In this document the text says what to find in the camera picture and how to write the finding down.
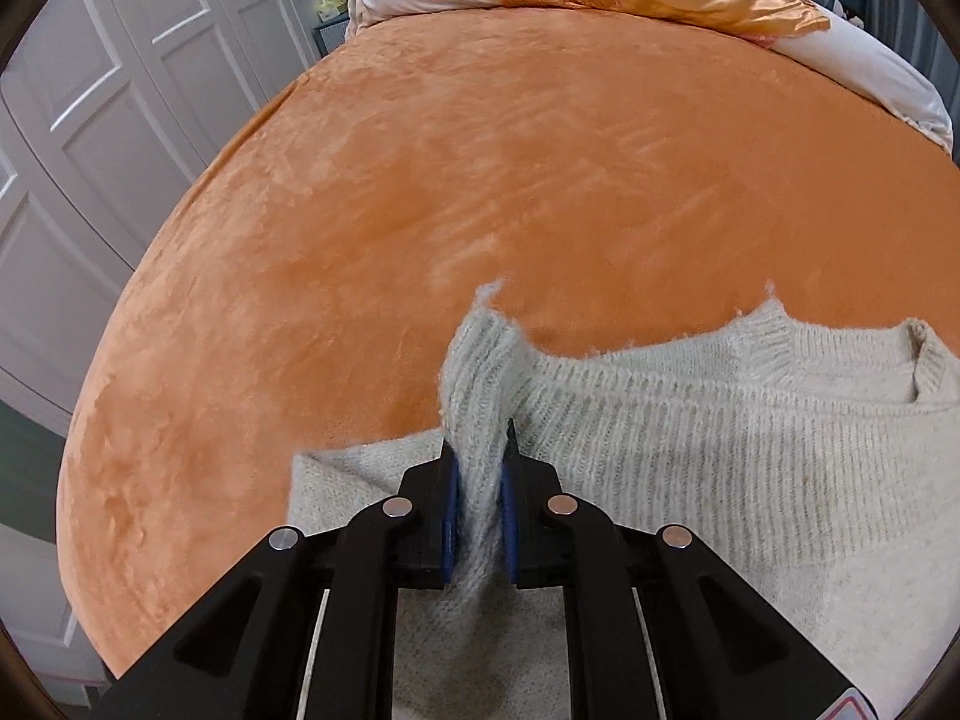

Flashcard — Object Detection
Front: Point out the orange plush blanket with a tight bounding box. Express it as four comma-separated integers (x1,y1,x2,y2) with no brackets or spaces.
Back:
56,4,960,691

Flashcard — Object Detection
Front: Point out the cream sweater with black hearts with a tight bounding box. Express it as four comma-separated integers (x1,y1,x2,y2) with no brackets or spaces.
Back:
287,281,960,720

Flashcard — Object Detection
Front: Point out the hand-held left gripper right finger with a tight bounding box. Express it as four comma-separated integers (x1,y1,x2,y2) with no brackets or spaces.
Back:
499,420,886,720

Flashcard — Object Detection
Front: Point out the white panelled wardrobe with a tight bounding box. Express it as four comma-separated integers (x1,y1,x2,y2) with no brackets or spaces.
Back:
0,0,331,436

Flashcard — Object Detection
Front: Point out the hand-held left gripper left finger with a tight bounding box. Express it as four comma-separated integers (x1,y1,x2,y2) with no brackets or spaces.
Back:
90,439,460,720

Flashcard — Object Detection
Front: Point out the dark nightstand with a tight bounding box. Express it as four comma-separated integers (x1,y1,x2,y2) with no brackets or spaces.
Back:
313,19,352,61

